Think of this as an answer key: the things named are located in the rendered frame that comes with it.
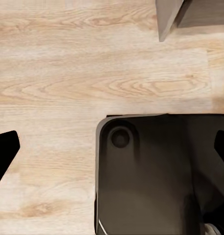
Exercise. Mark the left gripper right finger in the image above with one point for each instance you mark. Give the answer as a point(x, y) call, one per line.
point(219, 143)

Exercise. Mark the dishwasher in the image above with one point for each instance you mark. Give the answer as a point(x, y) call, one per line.
point(200, 13)

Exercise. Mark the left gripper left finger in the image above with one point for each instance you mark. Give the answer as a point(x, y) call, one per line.
point(9, 146)

